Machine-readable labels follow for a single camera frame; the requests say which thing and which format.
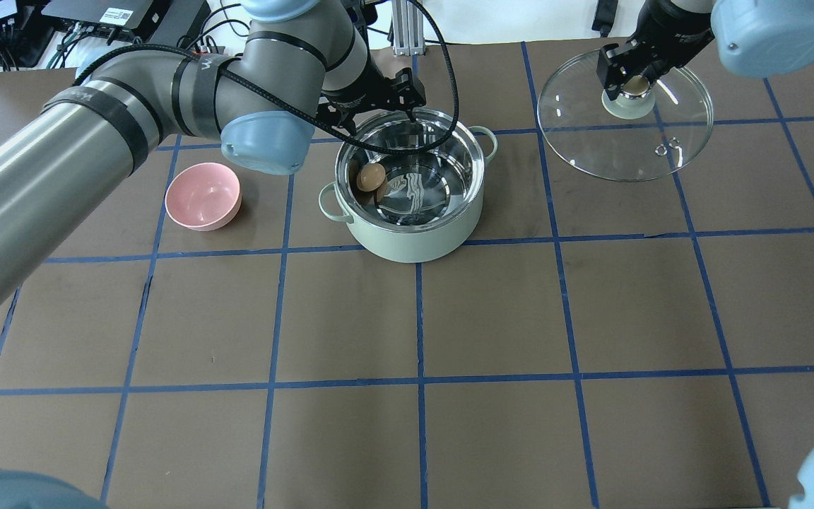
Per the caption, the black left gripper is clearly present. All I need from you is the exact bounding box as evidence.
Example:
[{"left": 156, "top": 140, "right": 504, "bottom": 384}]
[{"left": 314, "top": 67, "right": 427, "bottom": 131}]

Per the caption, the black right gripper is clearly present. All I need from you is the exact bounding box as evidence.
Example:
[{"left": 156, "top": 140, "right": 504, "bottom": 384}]
[{"left": 596, "top": 1, "right": 714, "bottom": 101}]

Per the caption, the glass pot lid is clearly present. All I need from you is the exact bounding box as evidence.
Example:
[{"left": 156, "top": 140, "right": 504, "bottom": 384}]
[{"left": 537, "top": 49, "right": 714, "bottom": 182}]

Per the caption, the brown egg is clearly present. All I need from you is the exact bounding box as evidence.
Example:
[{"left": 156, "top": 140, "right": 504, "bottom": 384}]
[{"left": 356, "top": 163, "right": 387, "bottom": 192}]

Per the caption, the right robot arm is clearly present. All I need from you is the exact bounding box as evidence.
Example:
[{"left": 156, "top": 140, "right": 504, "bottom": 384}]
[{"left": 596, "top": 1, "right": 814, "bottom": 101}]

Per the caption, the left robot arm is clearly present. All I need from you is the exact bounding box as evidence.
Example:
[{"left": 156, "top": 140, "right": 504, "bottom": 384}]
[{"left": 0, "top": 1, "right": 427, "bottom": 305}]

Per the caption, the pale green cooking pot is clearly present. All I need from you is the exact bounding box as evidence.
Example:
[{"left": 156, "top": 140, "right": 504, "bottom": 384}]
[{"left": 317, "top": 107, "right": 500, "bottom": 264}]

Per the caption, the pink bowl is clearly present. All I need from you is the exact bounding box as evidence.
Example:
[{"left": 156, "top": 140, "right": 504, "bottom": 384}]
[{"left": 163, "top": 163, "right": 242, "bottom": 232}]

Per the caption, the black computer box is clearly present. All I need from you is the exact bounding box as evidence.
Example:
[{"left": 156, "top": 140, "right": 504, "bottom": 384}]
[{"left": 42, "top": 1, "right": 171, "bottom": 38}]

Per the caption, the aluminium frame post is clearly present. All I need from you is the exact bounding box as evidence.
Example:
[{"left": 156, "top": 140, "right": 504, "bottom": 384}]
[{"left": 391, "top": 1, "right": 426, "bottom": 56}]

